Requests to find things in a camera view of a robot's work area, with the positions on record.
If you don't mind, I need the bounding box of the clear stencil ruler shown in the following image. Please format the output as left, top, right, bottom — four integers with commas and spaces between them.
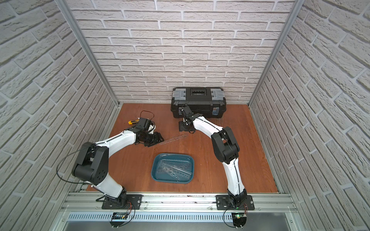
156, 164, 192, 182
158, 166, 182, 179
160, 134, 188, 145
158, 162, 193, 174

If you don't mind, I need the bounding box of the clear triangular scale ruler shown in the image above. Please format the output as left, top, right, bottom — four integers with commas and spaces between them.
159, 160, 192, 175

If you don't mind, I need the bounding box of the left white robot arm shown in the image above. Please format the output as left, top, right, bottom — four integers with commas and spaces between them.
72, 129, 164, 199

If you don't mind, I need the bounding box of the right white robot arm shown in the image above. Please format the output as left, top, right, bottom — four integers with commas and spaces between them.
183, 114, 248, 208

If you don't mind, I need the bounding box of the yellow utility knife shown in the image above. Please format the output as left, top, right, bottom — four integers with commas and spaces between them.
128, 119, 139, 125

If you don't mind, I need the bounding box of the black plastic toolbox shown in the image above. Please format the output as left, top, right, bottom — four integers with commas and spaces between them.
171, 87, 226, 118

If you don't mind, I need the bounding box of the teal plastic tray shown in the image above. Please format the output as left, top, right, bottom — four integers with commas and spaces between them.
151, 153, 195, 184

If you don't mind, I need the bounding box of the left controller board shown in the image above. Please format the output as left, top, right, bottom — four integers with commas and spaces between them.
110, 212, 131, 228

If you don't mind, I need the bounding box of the controller board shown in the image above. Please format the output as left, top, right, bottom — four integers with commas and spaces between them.
110, 212, 131, 228
231, 213, 247, 228

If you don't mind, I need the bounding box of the right controller board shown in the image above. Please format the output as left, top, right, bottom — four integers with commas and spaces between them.
231, 213, 247, 228

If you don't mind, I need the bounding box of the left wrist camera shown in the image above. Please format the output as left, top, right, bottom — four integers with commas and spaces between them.
135, 117, 156, 134

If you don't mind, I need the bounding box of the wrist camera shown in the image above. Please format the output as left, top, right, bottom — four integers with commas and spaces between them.
180, 105, 194, 122
135, 117, 156, 134

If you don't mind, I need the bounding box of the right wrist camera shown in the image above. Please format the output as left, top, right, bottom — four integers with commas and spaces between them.
180, 105, 194, 122

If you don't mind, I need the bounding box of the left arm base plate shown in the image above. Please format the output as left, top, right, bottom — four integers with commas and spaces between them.
102, 194, 143, 210

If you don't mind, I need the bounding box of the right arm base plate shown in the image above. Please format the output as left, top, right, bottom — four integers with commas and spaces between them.
215, 194, 255, 211

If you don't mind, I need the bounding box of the aluminium front rail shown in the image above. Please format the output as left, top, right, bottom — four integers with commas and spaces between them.
61, 192, 298, 213

